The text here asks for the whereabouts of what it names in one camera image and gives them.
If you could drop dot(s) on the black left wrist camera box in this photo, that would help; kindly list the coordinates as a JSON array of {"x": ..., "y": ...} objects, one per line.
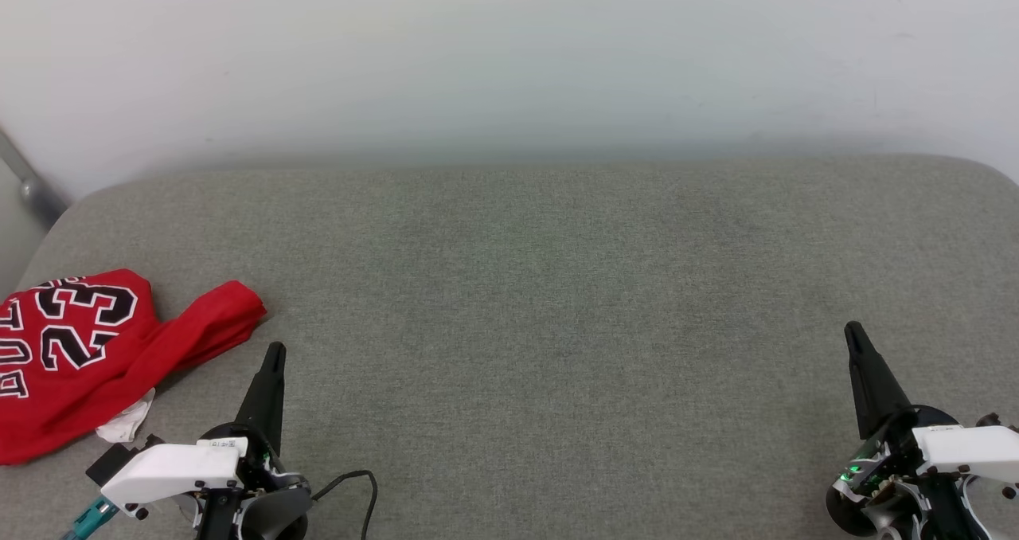
[{"x": 107, "y": 464}]

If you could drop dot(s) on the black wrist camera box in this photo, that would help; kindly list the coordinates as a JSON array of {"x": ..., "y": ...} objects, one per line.
[
  {"x": 991, "y": 420},
  {"x": 107, "y": 464}
]

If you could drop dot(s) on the grey metal pole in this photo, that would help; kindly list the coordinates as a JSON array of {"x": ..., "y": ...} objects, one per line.
[{"x": 32, "y": 185}]

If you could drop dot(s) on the red Bulls jersey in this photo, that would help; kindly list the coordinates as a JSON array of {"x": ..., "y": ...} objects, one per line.
[{"x": 87, "y": 365}]

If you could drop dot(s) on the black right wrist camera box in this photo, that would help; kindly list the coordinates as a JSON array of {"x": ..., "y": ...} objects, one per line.
[{"x": 991, "y": 420}]

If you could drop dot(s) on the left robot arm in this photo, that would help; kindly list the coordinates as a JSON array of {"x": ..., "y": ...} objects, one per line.
[{"x": 275, "y": 518}]

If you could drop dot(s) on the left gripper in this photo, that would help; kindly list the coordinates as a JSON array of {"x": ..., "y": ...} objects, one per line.
[{"x": 175, "y": 468}]

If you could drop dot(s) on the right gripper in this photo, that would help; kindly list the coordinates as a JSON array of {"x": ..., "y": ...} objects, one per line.
[{"x": 963, "y": 452}]

